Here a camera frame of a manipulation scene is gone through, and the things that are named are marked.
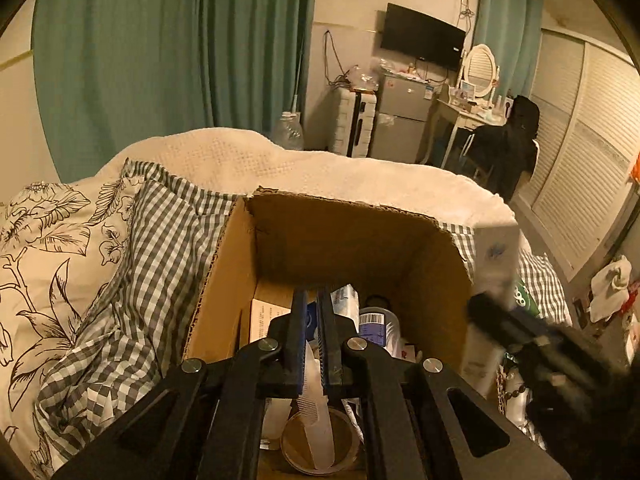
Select white towel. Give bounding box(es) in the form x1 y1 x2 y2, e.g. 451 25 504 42
589 255 634 324

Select grey checked bed sheet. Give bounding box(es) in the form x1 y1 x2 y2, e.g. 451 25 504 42
30 159 573 476

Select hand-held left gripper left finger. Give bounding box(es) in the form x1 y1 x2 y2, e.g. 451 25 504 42
50 287 308 480

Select narrow green curtain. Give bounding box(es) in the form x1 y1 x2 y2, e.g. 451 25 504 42
472 0 546 99

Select white plastic comb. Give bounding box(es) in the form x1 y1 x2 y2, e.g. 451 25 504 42
287 340 337 472

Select white louvered wardrobe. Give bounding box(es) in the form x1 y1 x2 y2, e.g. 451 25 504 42
510 27 640 282

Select black wall cable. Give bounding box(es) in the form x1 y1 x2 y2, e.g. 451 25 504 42
322 30 354 89

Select wide green curtain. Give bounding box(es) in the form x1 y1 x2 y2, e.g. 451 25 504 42
31 0 319 184

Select white towel blanket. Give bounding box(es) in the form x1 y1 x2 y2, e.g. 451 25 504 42
92 127 519 232

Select white oval mirror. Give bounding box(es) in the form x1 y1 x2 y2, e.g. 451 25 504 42
462 44 502 102

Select floral white pillow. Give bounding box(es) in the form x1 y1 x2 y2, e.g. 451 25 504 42
0 182 147 462

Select grey small fridge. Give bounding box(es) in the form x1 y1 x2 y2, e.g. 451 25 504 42
369 72 437 164

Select white suitcase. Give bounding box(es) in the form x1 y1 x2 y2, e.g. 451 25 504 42
330 89 377 159

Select black jacket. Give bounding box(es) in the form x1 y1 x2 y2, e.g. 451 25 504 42
472 95 542 202

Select green box with round logo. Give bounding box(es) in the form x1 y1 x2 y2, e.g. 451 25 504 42
512 277 544 319

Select clear plastic bottle blue label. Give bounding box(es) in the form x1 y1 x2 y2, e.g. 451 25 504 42
357 296 404 357

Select large clear water bottle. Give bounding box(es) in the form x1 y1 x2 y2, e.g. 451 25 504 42
270 111 306 153

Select brown tape roll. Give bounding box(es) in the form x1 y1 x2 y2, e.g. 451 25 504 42
280 406 362 477

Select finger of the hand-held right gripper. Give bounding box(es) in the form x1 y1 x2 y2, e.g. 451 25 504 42
466 292 562 362
507 307 607 350

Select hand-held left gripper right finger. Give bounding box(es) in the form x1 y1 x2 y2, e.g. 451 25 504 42
317 287 572 480

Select white vanity table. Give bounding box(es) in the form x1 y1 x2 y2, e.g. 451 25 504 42
427 95 507 172

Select black wall television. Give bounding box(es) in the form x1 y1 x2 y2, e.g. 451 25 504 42
381 2 467 72

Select brown cardboard box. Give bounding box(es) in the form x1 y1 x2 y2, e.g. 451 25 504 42
182 186 476 480

